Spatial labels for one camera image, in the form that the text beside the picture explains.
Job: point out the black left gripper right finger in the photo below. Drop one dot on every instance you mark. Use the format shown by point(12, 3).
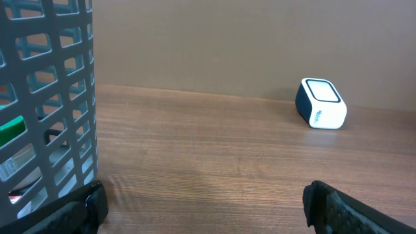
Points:
point(329, 210)

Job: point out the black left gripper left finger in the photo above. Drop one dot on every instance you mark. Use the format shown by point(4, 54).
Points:
point(80, 211)

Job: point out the green-lidded white jar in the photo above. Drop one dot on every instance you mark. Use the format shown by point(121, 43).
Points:
point(10, 131)

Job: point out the white barcode scanner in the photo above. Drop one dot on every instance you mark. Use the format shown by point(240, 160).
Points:
point(319, 104)

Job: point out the grey plastic mesh basket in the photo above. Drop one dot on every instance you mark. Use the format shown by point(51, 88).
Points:
point(48, 82)

